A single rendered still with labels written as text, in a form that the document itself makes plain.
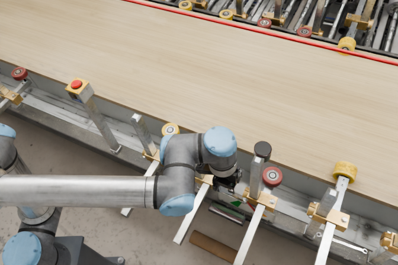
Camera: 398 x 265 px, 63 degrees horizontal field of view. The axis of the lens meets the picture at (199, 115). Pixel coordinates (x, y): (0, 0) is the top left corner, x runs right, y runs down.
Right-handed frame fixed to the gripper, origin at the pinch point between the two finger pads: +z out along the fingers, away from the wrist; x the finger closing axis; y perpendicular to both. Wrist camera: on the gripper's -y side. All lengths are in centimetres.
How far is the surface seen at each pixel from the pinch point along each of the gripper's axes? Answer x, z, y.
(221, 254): -4, 93, -4
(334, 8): 166, 36, 9
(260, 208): 3.6, 14.2, 14.7
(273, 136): 35.1, 10.2, 8.9
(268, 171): 18.1, 9.8, 12.6
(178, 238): -19.9, 17.0, -10.3
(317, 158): 31.7, 10.3, 28.6
